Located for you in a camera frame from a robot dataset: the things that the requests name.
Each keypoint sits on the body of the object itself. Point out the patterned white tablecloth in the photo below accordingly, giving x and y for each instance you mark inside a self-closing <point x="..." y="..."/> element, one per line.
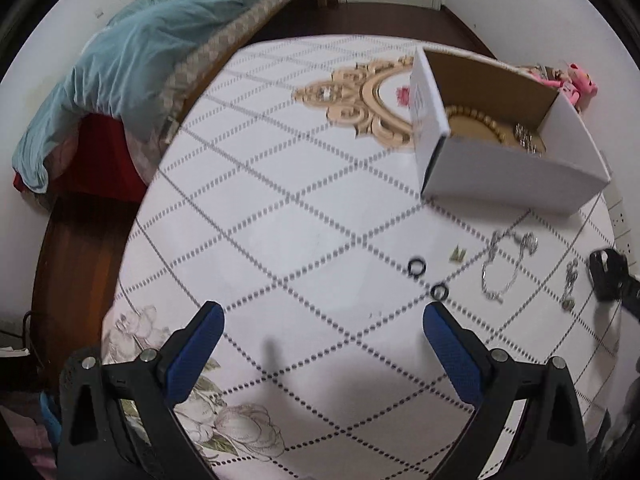
<point x="315" y="240"/>

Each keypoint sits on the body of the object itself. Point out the white cardboard jewelry box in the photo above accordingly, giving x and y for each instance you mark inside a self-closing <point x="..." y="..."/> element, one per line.
<point x="484" y="130"/>

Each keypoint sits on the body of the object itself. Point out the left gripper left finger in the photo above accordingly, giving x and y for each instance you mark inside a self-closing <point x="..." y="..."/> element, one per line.
<point x="119" y="421"/>

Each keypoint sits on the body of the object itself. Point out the pink panther plush toy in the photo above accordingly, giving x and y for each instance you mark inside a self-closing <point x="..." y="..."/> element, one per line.
<point x="574" y="83"/>

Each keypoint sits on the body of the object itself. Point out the teal blanket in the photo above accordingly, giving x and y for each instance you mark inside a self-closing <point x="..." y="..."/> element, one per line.
<point x="138" y="70"/>

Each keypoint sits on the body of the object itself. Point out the small gold earring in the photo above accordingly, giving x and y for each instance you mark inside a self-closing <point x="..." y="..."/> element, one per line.
<point x="458" y="255"/>

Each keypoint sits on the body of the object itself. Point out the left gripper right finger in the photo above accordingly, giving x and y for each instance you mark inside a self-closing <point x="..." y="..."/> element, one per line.
<point x="550" y="441"/>

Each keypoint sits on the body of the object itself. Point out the white wall power strip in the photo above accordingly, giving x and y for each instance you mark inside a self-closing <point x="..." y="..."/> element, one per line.
<point x="620" y="224"/>

